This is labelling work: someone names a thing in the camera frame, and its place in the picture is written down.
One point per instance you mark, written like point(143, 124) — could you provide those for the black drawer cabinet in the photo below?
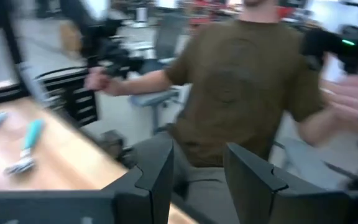
point(79, 102)

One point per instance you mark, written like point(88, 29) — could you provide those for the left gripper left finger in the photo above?
point(157, 199)

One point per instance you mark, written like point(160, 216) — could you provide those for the standing person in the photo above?
point(235, 77)

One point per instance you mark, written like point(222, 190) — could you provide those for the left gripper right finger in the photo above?
point(253, 199)

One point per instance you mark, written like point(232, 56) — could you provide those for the grey office chair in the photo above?
point(154, 98)

